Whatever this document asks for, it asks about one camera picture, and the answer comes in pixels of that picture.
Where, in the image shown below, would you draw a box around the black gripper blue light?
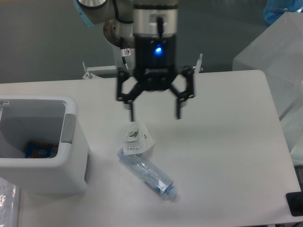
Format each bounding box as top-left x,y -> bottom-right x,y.
116,35 -> 195,122

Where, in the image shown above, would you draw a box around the white push-lid trash can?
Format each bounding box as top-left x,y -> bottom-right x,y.
0,95 -> 90,194

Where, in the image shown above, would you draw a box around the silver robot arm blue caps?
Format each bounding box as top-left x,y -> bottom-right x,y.
74,0 -> 195,119

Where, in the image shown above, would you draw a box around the white plastic wrapper green print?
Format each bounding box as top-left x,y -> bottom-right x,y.
122,119 -> 156,155

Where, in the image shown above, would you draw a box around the clear crushed plastic bottle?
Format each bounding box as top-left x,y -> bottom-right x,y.
117,149 -> 177,201

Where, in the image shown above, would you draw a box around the translucent plastic storage box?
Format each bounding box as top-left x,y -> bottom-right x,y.
232,12 -> 303,166

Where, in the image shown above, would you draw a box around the blue plastic bag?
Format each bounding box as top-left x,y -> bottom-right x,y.
263,0 -> 303,25

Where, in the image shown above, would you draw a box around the blue snack packet in bin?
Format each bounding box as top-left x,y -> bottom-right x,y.
25,140 -> 59,158

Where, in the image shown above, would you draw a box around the black device at table edge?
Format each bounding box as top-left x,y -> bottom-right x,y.
286,192 -> 303,217

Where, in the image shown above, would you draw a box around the clear plastic sheet bottom left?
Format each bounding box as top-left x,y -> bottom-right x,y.
0,178 -> 20,227

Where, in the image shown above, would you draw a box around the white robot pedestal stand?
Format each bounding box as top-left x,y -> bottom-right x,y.
82,41 -> 204,79

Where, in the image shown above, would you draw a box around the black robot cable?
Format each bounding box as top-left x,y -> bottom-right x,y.
120,37 -> 130,70

